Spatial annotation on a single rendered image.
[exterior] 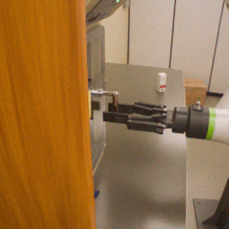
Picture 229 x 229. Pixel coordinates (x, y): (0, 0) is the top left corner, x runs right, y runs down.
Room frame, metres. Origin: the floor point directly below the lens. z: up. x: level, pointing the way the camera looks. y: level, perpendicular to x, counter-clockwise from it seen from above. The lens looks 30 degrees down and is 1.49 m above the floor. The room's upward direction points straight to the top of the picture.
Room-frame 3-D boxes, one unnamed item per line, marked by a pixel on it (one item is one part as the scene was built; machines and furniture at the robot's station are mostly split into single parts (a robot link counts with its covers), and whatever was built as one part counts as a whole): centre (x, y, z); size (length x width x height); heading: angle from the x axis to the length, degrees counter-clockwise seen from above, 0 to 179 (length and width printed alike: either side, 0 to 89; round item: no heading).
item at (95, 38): (0.53, 0.06, 1.19); 0.30 x 0.01 x 0.40; 165
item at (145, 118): (0.58, -0.10, 1.14); 0.11 x 0.01 x 0.04; 92
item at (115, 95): (0.63, 0.00, 1.17); 0.05 x 0.03 x 0.10; 75
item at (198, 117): (0.57, -0.24, 1.15); 0.09 x 0.06 x 0.12; 166
